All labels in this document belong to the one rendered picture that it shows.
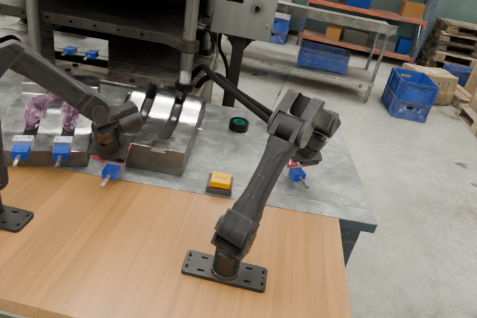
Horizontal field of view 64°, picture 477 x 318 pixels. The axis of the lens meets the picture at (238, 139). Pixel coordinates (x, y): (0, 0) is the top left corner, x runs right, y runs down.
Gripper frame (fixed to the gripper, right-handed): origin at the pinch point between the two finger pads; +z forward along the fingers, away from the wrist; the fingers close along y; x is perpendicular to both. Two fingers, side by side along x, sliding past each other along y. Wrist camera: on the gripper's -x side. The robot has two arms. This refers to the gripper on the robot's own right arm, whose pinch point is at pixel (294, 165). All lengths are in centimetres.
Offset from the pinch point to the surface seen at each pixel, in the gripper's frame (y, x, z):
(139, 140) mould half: 51, -11, 1
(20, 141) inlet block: 85, -13, 3
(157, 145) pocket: 45.6, -10.5, 3.1
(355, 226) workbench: -10.9, 25.2, -6.1
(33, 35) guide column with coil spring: 91, -97, 46
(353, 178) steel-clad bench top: -23.8, 5.4, 2.4
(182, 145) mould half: 38.1, -8.3, -0.3
